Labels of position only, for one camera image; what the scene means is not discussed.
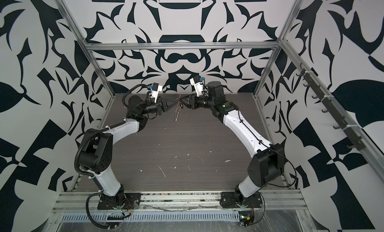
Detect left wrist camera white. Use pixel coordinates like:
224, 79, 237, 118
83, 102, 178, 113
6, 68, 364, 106
149, 83, 163, 103

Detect small electronics board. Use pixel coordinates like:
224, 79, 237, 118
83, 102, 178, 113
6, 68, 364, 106
239, 212, 255, 227

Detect left aluminium frame post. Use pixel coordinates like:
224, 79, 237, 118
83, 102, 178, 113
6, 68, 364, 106
42, 0, 114, 105

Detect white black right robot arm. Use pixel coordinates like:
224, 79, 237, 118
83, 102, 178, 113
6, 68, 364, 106
181, 77, 287, 200

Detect grey wall hook rack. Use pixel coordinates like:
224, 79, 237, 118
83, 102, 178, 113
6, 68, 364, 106
297, 63, 368, 151

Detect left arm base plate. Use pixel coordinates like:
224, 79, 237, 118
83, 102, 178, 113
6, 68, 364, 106
97, 192, 142, 210

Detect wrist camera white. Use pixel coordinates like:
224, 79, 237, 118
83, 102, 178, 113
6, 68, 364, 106
190, 76, 205, 97
149, 83, 163, 103

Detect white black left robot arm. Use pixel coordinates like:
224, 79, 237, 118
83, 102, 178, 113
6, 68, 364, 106
74, 96, 179, 197

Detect aluminium frame crossbar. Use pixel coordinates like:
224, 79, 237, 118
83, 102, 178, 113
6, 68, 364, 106
85, 42, 278, 51

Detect aluminium rail base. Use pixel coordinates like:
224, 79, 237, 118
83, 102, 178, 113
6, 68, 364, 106
53, 189, 308, 213

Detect aluminium frame corner post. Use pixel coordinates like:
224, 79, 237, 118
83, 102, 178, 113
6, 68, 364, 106
254, 0, 304, 98

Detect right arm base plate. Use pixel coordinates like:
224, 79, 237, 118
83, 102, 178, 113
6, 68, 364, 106
220, 191, 263, 209

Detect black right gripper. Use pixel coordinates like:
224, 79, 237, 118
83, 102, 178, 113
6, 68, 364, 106
180, 92, 217, 111

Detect black corrugated cable conduit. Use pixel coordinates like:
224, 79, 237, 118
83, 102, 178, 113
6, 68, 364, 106
74, 83, 151, 230

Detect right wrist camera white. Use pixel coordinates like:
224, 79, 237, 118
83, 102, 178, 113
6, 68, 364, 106
190, 76, 205, 97

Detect white slotted cable duct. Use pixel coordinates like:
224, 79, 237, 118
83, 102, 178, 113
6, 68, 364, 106
61, 211, 240, 223

